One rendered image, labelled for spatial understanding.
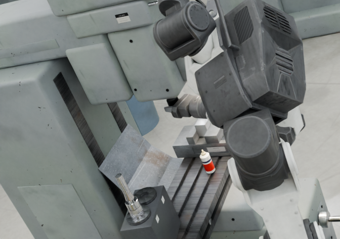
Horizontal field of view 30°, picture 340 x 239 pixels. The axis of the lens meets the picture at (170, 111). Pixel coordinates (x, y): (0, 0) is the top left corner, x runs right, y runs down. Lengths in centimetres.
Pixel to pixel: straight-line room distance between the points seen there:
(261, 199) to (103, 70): 86
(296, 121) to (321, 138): 202
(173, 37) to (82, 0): 57
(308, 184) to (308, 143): 147
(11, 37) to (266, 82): 117
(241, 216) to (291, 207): 70
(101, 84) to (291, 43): 85
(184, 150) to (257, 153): 121
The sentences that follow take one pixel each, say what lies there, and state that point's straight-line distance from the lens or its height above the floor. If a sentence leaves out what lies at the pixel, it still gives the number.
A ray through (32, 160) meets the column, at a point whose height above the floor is 119.
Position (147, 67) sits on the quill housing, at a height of 146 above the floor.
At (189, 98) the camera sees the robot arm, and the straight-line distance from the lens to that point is 245.
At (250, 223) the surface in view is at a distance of 255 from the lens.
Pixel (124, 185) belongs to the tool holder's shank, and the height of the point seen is 124.
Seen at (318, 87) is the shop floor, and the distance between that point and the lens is 473.
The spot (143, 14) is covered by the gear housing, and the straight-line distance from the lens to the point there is 218.
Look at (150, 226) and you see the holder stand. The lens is 218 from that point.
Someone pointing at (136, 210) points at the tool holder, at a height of 113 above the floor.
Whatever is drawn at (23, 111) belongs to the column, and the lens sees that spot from 255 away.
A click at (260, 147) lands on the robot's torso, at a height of 152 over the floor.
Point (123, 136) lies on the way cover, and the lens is 282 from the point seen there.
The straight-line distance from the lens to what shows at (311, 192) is 268.
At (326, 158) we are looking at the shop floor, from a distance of 401.
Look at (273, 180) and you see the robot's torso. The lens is 173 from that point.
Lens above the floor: 239
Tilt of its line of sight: 28 degrees down
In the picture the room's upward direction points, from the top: 23 degrees counter-clockwise
